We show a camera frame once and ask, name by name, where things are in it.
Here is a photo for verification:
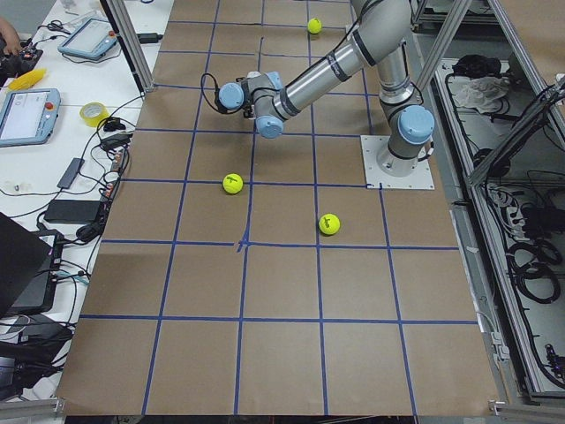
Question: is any person hand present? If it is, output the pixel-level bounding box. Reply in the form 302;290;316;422
0;16;21;55

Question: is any tennis ball centre left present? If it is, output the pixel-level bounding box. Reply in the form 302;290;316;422
222;173;244;194

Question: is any tennis ball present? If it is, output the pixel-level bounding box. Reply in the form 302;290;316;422
307;18;322;34
318;213;341;236
222;173;244;194

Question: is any tennis ball far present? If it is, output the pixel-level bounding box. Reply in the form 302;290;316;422
307;18;322;34

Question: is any tennis ball centre right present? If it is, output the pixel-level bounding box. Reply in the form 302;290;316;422
318;213;341;236

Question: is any yellow plastic item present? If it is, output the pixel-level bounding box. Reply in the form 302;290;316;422
7;68;47;91

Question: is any teach pendant upper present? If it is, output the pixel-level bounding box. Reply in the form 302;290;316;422
57;18;117;61

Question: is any teach pendant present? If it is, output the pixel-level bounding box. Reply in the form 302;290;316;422
1;88;61;148
57;18;117;61

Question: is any teach pendant lower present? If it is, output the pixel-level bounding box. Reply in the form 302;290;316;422
1;88;61;148

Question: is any yellow tape roll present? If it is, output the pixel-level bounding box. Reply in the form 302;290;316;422
79;102;109;128

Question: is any grey usb hub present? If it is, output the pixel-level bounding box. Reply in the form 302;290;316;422
56;157;85;189

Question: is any black power brick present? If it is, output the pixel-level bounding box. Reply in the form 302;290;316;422
44;200;101;224

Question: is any black laptop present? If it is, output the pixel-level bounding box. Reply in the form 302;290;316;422
1;215;63;317

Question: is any white crumpled cloth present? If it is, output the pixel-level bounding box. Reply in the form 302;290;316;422
455;76;510;114

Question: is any aluminium frame post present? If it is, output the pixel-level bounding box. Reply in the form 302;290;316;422
100;0;154;94

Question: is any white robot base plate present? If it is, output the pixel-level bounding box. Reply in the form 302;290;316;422
360;135;435;190

